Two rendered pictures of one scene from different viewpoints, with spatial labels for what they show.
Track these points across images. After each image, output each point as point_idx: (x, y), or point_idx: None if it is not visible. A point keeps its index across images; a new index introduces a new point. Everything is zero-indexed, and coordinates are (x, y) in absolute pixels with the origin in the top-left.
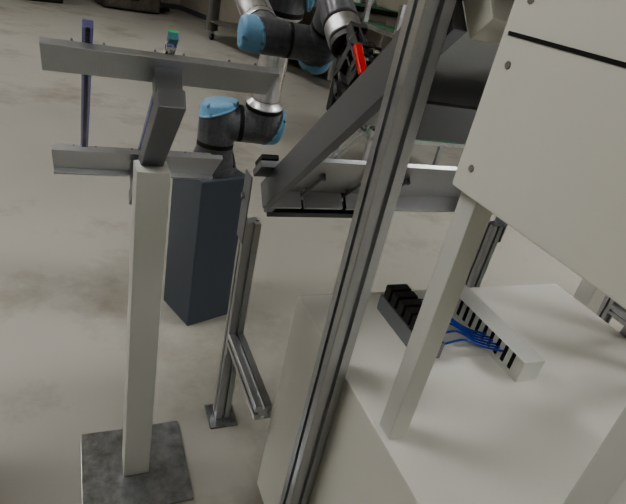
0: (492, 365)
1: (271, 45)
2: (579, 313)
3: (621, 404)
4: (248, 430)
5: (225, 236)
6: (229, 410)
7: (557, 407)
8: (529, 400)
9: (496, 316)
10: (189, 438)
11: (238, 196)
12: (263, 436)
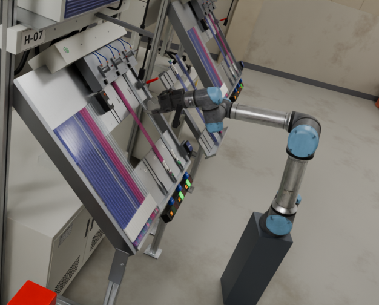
0: None
1: None
2: (31, 217)
3: None
4: (138, 254)
5: (243, 254)
6: (150, 248)
7: (26, 157)
8: (36, 154)
9: None
10: (149, 236)
11: (253, 239)
12: (131, 256)
